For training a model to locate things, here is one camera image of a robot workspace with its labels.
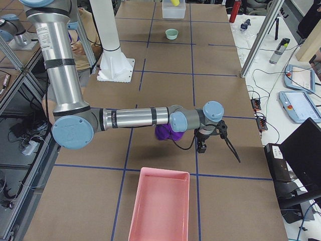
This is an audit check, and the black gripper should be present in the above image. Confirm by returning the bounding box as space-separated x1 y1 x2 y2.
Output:
194 125 241 163

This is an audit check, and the purple cloth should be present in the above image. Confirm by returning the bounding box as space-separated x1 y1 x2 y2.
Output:
154 124 185 141

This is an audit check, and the yellow plastic cup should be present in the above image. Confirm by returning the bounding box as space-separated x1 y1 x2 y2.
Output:
171 0 180 7

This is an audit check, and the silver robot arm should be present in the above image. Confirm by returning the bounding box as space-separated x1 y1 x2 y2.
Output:
1 14 36 51
23 1 232 153

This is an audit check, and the black box device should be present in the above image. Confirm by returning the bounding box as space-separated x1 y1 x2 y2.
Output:
264 143 291 183

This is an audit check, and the black monitor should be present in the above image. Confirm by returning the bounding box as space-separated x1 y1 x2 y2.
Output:
280 117 320 187

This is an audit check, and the lower teach pendant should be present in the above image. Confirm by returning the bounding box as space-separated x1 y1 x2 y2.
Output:
278 90 320 124

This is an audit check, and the teach pendant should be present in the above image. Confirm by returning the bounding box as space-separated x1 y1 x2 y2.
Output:
284 64 315 94
278 90 320 124

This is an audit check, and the upper teach pendant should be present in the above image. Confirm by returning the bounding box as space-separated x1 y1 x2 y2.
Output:
284 64 315 94

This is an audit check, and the pink plastic tray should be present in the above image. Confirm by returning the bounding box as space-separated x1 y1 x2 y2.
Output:
128 167 190 240

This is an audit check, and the clear water bottle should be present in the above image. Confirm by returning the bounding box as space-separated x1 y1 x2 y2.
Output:
269 38 290 64

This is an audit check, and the blue black handheld tool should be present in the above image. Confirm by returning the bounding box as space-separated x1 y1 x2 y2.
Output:
240 19 251 31

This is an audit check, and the mint green bowl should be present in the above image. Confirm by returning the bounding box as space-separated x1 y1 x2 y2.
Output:
165 29 179 40

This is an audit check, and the red bottle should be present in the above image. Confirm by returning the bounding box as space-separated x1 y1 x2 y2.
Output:
229 0 241 23

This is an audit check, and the clear plastic bin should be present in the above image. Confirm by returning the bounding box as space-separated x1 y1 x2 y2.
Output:
162 0 186 19

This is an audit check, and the seated person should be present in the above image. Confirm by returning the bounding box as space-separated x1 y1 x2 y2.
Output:
45 7 102 113

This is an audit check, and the white power strip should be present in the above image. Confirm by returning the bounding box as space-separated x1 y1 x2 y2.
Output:
22 140 38 156

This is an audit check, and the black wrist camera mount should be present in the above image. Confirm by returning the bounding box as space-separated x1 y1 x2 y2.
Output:
216 120 228 139

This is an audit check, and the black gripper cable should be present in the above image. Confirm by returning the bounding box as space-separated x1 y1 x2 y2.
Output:
173 125 221 151

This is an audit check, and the aluminium frame post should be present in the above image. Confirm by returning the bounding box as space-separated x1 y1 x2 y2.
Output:
240 0 284 78

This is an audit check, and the white camera column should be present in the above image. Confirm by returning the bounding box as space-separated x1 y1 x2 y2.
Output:
90 0 135 83

